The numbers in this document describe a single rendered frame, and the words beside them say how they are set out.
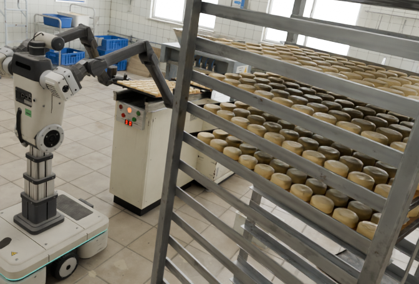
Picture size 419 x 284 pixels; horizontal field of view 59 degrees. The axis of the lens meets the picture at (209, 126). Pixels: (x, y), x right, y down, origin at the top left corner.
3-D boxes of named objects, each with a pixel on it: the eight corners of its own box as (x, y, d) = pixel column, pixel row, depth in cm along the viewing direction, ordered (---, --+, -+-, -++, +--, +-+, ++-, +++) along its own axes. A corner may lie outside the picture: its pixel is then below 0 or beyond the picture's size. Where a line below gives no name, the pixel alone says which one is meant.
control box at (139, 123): (119, 119, 264) (120, 100, 260) (144, 129, 253) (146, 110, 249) (115, 120, 261) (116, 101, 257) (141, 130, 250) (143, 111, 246)
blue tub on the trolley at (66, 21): (55, 24, 610) (55, 14, 605) (73, 28, 595) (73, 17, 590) (40, 24, 584) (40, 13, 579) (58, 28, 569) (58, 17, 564)
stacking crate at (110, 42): (111, 45, 731) (112, 35, 725) (127, 49, 716) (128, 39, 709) (89, 47, 680) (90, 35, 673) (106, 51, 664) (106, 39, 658)
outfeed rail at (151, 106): (265, 80, 411) (266, 74, 408) (267, 80, 409) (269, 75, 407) (143, 111, 245) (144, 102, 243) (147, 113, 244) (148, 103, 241)
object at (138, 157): (163, 173, 347) (175, 80, 318) (193, 187, 332) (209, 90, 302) (107, 201, 289) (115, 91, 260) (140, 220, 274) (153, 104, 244)
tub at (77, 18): (70, 23, 647) (70, 11, 640) (91, 27, 633) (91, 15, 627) (55, 23, 614) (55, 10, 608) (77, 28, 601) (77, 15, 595)
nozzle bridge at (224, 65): (179, 78, 355) (183, 42, 344) (245, 98, 322) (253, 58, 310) (156, 82, 328) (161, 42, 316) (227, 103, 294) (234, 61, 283)
